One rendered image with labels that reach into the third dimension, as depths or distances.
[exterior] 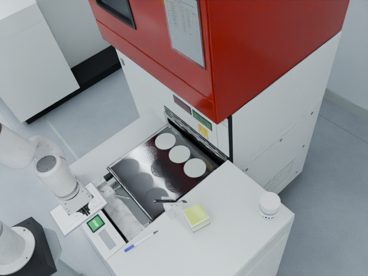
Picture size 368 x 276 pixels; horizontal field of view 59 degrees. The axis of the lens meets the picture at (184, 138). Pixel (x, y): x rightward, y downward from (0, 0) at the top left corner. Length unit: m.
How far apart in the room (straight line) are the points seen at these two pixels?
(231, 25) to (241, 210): 0.68
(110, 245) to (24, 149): 0.53
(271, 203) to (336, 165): 1.49
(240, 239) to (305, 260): 1.07
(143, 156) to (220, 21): 0.82
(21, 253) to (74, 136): 1.72
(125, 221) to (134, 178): 0.20
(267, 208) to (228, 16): 0.64
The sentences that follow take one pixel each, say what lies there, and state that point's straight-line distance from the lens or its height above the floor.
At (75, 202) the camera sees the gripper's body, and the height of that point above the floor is 1.16.
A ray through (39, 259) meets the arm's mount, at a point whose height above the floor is 0.91.
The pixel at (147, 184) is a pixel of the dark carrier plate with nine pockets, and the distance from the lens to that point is 1.45.
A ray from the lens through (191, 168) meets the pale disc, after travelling 1.46.
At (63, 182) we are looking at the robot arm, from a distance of 1.08.
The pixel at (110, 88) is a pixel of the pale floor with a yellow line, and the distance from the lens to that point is 3.34.
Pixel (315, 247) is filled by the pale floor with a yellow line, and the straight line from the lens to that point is 2.31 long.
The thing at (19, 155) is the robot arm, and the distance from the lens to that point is 0.97.
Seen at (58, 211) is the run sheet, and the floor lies 0.96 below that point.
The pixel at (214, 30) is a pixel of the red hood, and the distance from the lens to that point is 0.92.
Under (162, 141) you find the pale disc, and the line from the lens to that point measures 1.57.
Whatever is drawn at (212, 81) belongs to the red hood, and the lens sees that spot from 1.03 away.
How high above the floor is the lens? 2.12
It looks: 51 degrees down
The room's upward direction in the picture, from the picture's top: 12 degrees counter-clockwise
